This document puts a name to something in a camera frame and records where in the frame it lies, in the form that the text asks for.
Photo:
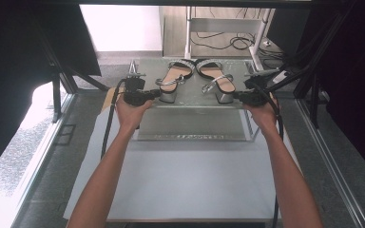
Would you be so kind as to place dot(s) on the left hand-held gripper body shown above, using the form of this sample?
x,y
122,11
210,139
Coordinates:
x,y
134,95

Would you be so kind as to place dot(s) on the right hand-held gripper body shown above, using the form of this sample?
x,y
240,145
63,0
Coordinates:
x,y
256,95

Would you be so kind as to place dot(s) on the two-tier metal shoe rack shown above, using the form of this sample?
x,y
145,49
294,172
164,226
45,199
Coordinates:
x,y
193,123

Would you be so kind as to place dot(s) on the person's left hand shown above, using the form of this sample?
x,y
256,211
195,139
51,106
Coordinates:
x,y
131,115

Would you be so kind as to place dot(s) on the person's right hand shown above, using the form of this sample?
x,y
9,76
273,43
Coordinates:
x,y
263,115

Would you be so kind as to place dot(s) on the white power strip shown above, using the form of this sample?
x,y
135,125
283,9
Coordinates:
x,y
281,76

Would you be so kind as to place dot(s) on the white metal stand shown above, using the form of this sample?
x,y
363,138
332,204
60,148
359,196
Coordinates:
x,y
225,24

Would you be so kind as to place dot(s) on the dark floor outlet cover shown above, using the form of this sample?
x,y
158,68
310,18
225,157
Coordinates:
x,y
66,134

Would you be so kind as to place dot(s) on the white table sheet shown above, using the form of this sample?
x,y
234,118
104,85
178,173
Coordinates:
x,y
190,180

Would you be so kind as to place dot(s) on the black curtain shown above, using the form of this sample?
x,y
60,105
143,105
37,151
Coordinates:
x,y
15,63
355,79

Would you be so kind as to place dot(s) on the black metal frame strut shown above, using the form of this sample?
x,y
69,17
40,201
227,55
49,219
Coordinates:
x,y
57,95

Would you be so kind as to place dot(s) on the aluminium floor rail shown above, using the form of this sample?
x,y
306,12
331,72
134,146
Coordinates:
x,y
336,164

